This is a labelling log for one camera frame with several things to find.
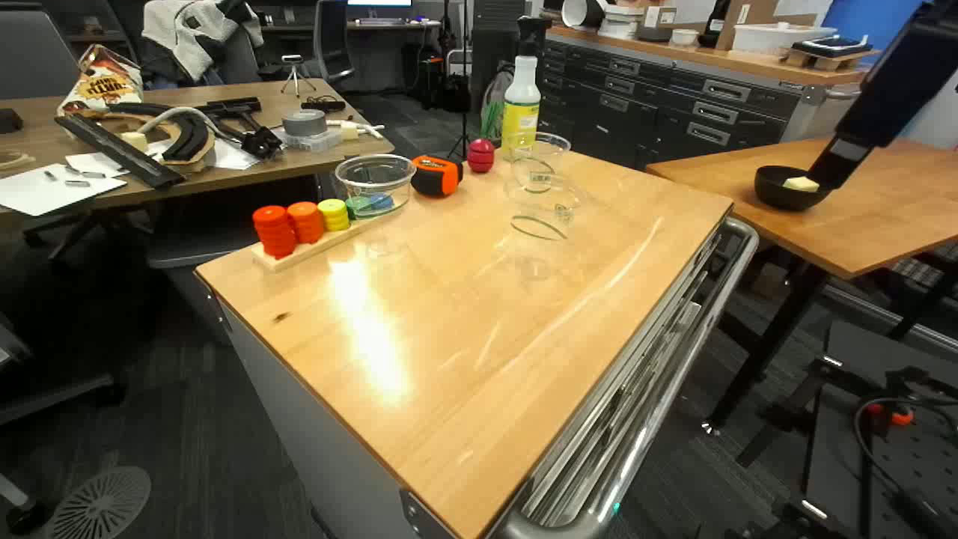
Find white spray bottle yellow label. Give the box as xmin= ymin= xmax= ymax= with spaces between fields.
xmin=499 ymin=54 xmax=545 ymax=166

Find red toy cylinder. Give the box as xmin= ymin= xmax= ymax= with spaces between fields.
xmin=247 ymin=205 xmax=303 ymax=260

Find black remote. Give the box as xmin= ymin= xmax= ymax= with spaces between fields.
xmin=298 ymin=94 xmax=350 ymax=113

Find blue panel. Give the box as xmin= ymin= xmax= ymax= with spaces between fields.
xmin=822 ymin=0 xmax=924 ymax=72

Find grey duct tape roll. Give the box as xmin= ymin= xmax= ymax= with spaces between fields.
xmin=277 ymin=106 xmax=331 ymax=143

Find grey round floor base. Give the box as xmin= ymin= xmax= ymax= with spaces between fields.
xmin=38 ymin=464 xmax=154 ymax=539

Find white tray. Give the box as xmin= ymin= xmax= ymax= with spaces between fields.
xmin=729 ymin=21 xmax=835 ymax=63

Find black bowl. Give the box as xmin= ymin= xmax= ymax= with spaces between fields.
xmin=750 ymin=161 xmax=838 ymax=217

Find snack chip bag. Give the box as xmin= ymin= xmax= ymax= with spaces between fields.
xmin=57 ymin=43 xmax=147 ymax=118

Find wooden stacking toy base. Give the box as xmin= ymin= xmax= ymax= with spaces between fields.
xmin=247 ymin=205 xmax=398 ymax=274

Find orange black tape measure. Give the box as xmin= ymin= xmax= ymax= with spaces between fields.
xmin=407 ymin=152 xmax=466 ymax=200

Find clear glass bowl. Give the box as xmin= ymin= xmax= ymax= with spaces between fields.
xmin=331 ymin=149 xmax=418 ymax=221

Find long black bar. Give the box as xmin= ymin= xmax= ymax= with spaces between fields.
xmin=53 ymin=113 xmax=187 ymax=193

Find white clothes pile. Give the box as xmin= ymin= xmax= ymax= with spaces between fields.
xmin=139 ymin=0 xmax=267 ymax=85

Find black desk leg frame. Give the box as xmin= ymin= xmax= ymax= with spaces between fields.
xmin=698 ymin=248 xmax=958 ymax=443

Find clear plastic cup green print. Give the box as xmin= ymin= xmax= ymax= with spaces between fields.
xmin=514 ymin=130 xmax=574 ymax=200

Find grey tool cart cabinet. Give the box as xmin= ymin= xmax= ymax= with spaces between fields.
xmin=192 ymin=214 xmax=762 ymax=539

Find grey office chair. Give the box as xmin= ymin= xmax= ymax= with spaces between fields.
xmin=0 ymin=6 xmax=83 ymax=101

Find orange toy cylinder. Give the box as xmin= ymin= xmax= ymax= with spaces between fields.
xmin=283 ymin=199 xmax=330 ymax=247

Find black white curved headband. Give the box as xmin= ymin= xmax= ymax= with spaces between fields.
xmin=138 ymin=101 xmax=225 ymax=169

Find white round container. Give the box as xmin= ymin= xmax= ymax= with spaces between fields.
xmin=556 ymin=0 xmax=606 ymax=34

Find wooden block stack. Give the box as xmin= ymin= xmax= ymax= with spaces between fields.
xmin=777 ymin=36 xmax=873 ymax=75

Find dark bottle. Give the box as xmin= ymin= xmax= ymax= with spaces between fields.
xmin=695 ymin=0 xmax=732 ymax=52

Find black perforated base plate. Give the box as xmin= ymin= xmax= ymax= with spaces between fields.
xmin=797 ymin=317 xmax=958 ymax=539

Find black handheld tool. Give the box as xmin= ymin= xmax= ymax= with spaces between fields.
xmin=193 ymin=94 xmax=286 ymax=161

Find white paper sheets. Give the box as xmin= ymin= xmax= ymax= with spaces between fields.
xmin=0 ymin=148 xmax=132 ymax=218

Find dark flat file cabinet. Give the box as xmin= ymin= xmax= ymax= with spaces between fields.
xmin=535 ymin=36 xmax=835 ymax=170

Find yellow toy cylinder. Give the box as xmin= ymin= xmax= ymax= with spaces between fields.
xmin=315 ymin=194 xmax=352 ymax=233

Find green plastic bottle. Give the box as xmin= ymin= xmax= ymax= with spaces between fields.
xmin=478 ymin=69 xmax=512 ymax=143

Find orange cable connector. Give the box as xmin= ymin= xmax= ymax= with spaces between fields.
xmin=858 ymin=398 xmax=918 ymax=435

